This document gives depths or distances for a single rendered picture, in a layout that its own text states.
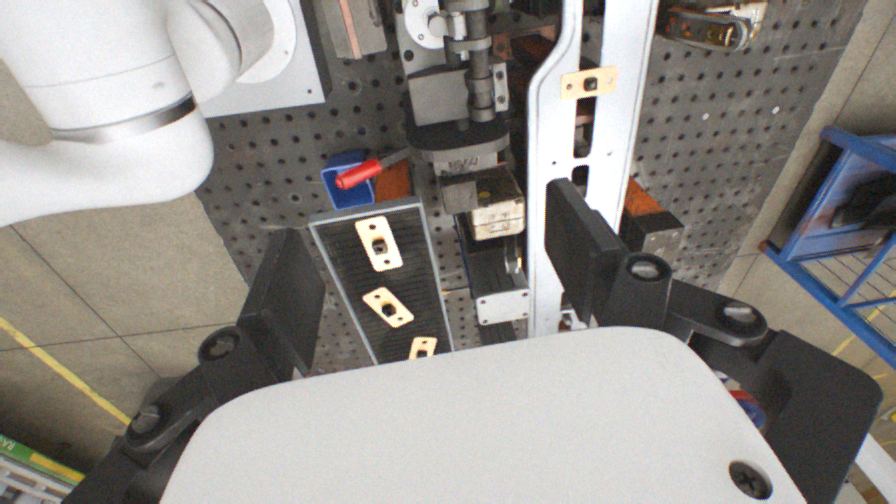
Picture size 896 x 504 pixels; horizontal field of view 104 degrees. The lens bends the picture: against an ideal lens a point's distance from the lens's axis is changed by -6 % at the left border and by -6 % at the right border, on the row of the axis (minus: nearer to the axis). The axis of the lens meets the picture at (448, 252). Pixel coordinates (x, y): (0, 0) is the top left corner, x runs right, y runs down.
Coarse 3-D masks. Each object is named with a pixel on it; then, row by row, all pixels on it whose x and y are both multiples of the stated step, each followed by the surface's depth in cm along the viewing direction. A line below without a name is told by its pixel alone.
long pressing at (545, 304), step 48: (576, 0) 47; (624, 0) 47; (576, 48) 51; (624, 48) 51; (528, 96) 54; (624, 96) 56; (528, 144) 59; (624, 144) 61; (528, 192) 64; (624, 192) 67; (528, 240) 71; (528, 336) 91
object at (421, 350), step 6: (420, 336) 61; (414, 342) 62; (420, 342) 62; (426, 342) 62; (432, 342) 62; (414, 348) 63; (420, 348) 63; (426, 348) 63; (432, 348) 63; (414, 354) 64; (420, 354) 62; (426, 354) 63
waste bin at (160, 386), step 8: (160, 384) 239; (168, 384) 239; (152, 392) 236; (160, 392) 235; (144, 400) 233; (152, 400) 230; (112, 440) 212; (120, 440) 212; (112, 448) 206; (104, 456) 204
